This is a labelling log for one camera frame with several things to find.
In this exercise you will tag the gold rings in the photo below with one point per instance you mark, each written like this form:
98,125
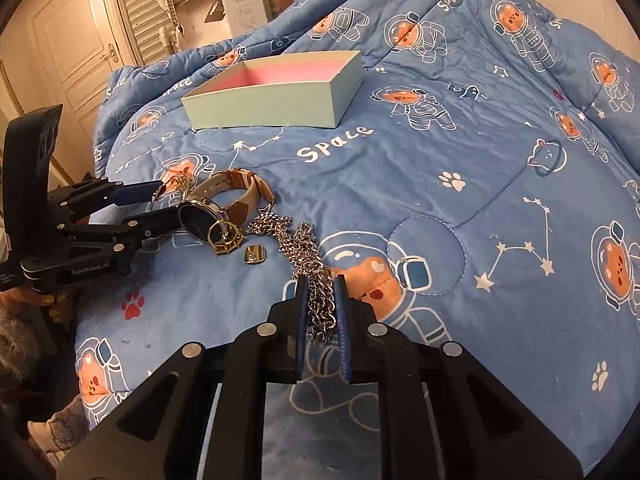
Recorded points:
226,238

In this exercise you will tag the slatted cabinet door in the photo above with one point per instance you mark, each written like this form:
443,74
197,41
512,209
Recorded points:
140,5

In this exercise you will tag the white panel door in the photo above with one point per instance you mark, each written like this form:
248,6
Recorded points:
75,35

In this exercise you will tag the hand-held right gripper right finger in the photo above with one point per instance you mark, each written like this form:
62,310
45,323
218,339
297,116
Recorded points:
343,327

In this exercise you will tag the person's left forearm fur sleeve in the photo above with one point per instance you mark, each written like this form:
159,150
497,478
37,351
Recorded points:
12,350

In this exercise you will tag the blue astronaut print blanket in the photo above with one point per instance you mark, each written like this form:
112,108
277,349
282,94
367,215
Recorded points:
450,210

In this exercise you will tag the silver bangle with gold charm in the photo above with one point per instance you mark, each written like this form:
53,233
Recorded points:
169,191

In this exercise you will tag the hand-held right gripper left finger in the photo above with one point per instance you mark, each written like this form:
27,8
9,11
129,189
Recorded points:
300,320

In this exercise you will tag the tall white carton box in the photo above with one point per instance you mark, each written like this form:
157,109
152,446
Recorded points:
245,5

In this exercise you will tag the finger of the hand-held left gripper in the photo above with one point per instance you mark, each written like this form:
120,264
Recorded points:
159,222
134,193

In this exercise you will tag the pale green box pink inside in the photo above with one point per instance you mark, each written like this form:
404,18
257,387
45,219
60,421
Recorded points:
260,108

